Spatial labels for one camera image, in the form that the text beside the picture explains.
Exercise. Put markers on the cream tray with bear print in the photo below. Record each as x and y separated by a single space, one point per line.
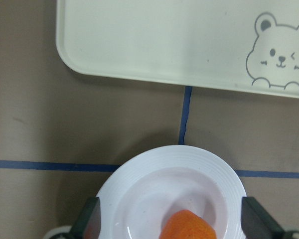
238 45

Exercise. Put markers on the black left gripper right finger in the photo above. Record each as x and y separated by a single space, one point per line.
257 223

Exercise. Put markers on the orange fruit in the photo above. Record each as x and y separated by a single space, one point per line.
185 224

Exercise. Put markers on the white round plate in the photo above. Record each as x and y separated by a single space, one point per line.
139 197

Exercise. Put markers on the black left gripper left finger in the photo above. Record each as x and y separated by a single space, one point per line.
88 223

